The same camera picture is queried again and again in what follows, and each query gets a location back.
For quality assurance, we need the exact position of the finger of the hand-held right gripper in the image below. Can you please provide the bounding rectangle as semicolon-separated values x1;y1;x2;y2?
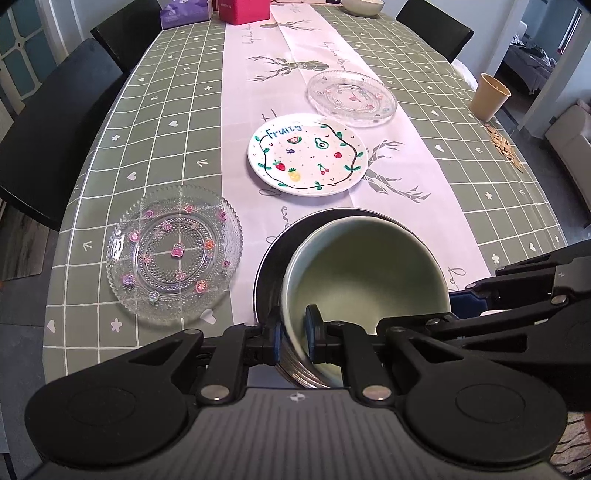
450;240;591;320
425;300;591;370

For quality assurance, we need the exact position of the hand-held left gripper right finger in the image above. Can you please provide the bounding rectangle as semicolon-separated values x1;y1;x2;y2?
305;304;488;404

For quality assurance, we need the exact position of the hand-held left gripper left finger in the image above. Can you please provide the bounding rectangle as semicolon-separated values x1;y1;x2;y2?
124;318;283;407

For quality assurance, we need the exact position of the orange steel bowl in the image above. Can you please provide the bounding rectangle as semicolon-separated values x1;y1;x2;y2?
255;208;432;389

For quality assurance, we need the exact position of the green ceramic bowl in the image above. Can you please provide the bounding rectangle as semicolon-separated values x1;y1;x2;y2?
280;216;451;388

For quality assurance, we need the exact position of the white fruit-print plate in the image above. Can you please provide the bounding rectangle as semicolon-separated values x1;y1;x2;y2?
247;113;369;197

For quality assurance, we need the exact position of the patterned grey rug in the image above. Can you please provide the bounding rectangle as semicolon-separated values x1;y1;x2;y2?
549;411;591;476

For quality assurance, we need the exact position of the glass plate with pink flowers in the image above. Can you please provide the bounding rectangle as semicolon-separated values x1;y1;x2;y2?
106;183;244;324

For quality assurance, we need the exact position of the pile of wooden sticks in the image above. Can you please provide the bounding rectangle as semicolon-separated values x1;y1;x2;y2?
485;121;525;172

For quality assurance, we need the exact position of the cream sofa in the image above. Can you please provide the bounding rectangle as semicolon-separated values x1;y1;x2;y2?
545;104;591;195

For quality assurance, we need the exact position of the yellow paper cup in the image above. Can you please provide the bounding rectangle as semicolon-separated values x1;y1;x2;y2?
469;73;512;123

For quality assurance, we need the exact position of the clear glass plate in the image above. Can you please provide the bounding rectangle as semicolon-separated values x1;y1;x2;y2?
307;70;399;128

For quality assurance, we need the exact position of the bed with clothes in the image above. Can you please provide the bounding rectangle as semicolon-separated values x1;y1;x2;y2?
501;41;559;95

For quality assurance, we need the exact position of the white deer-print table runner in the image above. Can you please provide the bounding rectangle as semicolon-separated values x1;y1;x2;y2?
221;2;485;324

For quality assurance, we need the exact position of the green checked tablecloth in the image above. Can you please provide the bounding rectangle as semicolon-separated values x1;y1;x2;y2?
44;0;568;402

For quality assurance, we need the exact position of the black chair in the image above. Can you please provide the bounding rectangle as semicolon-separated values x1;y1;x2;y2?
90;0;163;72
396;0;475;63
0;38;127;232

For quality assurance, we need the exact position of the white ceramic bowl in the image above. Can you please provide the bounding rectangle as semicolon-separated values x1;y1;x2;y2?
341;0;385;16

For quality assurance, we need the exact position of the pink box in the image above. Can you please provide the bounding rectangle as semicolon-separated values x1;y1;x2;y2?
218;0;271;25

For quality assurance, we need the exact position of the purple tissue pack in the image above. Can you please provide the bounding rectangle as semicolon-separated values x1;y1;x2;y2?
160;0;213;30

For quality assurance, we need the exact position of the white glass-pane door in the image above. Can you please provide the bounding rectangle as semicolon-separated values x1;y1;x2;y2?
0;0;70;116

